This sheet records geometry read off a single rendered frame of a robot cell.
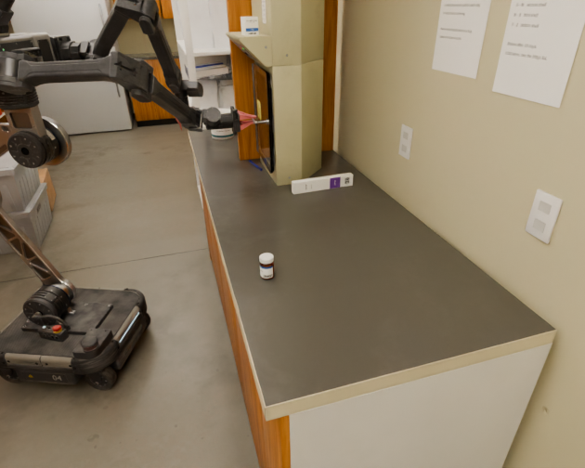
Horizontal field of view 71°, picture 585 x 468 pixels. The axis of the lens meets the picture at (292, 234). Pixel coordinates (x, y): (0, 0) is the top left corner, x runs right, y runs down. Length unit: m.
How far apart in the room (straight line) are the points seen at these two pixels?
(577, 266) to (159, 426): 1.69
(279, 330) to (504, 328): 0.53
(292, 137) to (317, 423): 1.11
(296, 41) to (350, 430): 1.27
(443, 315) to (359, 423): 0.33
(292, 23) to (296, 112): 0.31
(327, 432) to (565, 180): 0.76
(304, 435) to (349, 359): 0.18
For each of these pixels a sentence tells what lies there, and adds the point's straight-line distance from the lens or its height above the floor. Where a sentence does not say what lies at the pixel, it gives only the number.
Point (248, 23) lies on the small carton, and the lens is 1.64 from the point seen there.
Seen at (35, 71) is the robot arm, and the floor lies 1.45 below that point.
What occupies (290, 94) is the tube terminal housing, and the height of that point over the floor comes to 1.31.
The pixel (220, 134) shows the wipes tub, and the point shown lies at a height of 0.97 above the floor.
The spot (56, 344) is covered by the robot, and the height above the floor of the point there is 0.24.
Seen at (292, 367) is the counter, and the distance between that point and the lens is 0.91.
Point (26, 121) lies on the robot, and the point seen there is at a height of 1.24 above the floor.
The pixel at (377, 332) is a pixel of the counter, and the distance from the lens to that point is 1.00.
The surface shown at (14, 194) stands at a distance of 3.49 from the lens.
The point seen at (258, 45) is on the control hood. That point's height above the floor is 1.48.
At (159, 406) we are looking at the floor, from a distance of 2.13.
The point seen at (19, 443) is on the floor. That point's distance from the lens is 2.27.
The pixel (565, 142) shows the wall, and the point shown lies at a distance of 1.09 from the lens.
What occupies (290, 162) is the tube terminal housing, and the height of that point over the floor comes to 1.03.
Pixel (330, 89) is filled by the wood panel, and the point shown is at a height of 1.24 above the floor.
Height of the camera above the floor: 1.61
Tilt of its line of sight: 30 degrees down
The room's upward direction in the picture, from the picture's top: 1 degrees counter-clockwise
